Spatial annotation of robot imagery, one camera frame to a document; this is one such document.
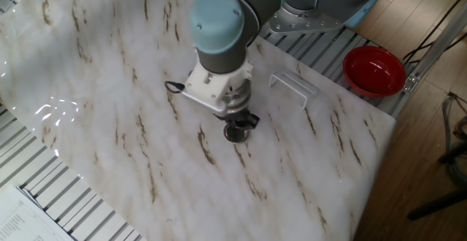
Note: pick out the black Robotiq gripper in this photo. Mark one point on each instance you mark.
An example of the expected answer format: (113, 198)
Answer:
(239, 118)

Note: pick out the clear acrylic cover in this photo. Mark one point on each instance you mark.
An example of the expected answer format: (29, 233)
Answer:
(295, 85)

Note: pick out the silver blue UR5 robot arm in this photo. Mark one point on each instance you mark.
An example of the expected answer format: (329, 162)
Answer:
(219, 25)

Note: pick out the white marble pattern mat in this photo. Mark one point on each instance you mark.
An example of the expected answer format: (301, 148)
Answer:
(146, 160)

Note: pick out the red bowl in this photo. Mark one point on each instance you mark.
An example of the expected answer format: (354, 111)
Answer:
(374, 71)

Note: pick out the black stand leg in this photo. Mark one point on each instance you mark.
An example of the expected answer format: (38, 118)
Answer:
(438, 204)

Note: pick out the stack of printed papers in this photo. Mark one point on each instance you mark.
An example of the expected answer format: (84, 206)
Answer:
(22, 219)

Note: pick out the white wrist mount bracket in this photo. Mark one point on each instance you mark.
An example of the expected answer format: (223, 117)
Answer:
(208, 87)

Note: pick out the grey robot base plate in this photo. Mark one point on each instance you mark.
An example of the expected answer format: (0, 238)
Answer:
(303, 23)

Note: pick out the aluminium frame post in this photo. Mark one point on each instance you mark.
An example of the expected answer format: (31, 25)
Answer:
(438, 40)

